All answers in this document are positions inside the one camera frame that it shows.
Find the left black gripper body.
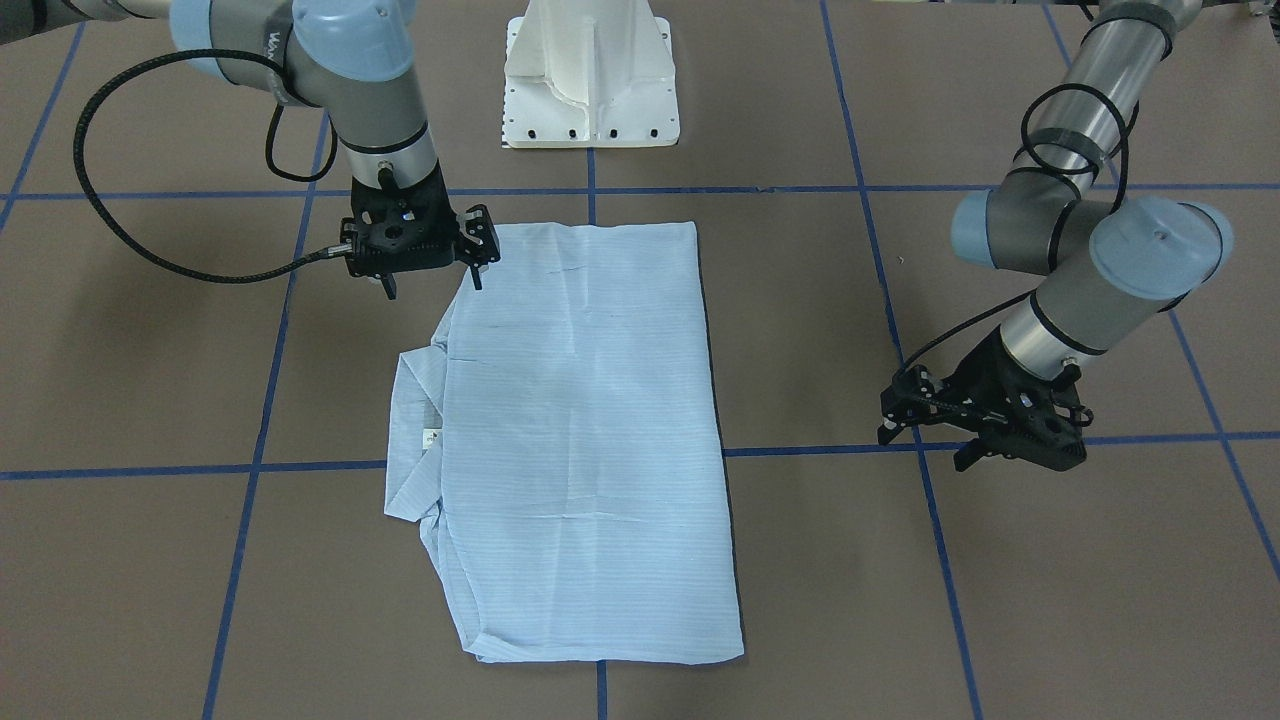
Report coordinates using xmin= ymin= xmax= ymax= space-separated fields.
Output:
xmin=879 ymin=331 xmax=1094 ymax=471

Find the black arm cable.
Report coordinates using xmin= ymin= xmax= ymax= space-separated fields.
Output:
xmin=895 ymin=82 xmax=1133 ymax=386
xmin=73 ymin=47 xmax=351 ymax=284

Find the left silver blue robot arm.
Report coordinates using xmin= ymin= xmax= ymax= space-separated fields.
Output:
xmin=877 ymin=1 xmax=1235 ymax=471

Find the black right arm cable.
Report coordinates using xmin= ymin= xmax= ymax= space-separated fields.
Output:
xmin=73 ymin=47 xmax=351 ymax=284

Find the light blue button-up shirt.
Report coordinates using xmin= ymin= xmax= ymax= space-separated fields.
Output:
xmin=384 ymin=222 xmax=744 ymax=665

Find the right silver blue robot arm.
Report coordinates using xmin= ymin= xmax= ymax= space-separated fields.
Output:
xmin=1 ymin=1 xmax=500 ymax=299

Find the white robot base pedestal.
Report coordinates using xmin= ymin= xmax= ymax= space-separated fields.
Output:
xmin=500 ymin=1 xmax=681 ymax=149

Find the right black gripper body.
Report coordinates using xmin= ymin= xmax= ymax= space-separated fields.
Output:
xmin=340 ymin=167 xmax=500 ymax=279

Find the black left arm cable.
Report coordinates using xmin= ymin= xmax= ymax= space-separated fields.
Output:
xmin=895 ymin=82 xmax=1133 ymax=386

